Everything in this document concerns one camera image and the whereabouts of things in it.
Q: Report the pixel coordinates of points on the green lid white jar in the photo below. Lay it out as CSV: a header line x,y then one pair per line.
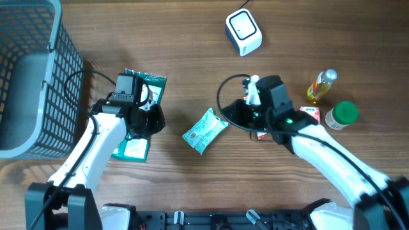
x,y
342,115

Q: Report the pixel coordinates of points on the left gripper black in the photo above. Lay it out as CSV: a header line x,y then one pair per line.
x,y
158,123

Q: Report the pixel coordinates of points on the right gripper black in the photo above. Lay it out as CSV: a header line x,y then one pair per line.
x,y
239,105

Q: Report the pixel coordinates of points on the red stick packet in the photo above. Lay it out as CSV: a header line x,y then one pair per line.
x,y
261,136

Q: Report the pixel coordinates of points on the grey plastic mesh basket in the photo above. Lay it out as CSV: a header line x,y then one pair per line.
x,y
37,56

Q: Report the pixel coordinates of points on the red white carton cup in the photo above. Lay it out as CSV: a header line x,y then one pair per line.
x,y
312,111

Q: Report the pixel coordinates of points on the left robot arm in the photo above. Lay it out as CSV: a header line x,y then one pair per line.
x,y
67,200

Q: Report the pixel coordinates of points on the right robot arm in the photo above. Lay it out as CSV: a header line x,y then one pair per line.
x,y
375,200

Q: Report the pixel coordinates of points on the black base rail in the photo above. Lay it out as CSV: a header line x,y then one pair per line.
x,y
180,220

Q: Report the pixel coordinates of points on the mint green wipes packet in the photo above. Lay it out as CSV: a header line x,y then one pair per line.
x,y
204,131

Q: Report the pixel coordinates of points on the white barcode scanner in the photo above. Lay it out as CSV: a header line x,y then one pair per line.
x,y
243,32

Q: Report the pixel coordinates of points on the yellow liquid small bottle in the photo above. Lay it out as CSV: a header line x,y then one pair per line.
x,y
321,85

